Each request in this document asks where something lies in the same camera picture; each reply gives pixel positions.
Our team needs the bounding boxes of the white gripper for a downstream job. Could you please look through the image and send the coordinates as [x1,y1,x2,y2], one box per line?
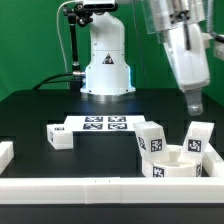
[163,23,210,116]

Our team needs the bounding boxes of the white round stool seat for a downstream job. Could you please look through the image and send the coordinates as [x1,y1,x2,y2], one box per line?
[142,145,202,178]

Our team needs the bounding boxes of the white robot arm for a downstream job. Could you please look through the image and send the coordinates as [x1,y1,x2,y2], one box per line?
[81,0,224,116]

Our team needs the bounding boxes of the white U-shaped fence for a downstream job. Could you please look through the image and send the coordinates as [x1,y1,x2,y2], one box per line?
[0,139,224,205]

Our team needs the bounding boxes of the white marker base plate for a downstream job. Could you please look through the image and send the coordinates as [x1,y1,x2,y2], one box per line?
[64,115,145,132]

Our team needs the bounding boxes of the camera on mount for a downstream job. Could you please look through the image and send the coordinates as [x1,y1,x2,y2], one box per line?
[83,0,116,10]

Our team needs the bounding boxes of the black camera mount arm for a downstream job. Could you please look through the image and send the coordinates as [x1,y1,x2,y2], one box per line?
[63,3,93,91]

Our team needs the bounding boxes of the black cables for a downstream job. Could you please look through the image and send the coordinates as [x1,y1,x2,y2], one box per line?
[32,72,78,90]

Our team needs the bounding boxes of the white cable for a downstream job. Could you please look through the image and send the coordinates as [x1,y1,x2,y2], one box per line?
[55,0,78,73]

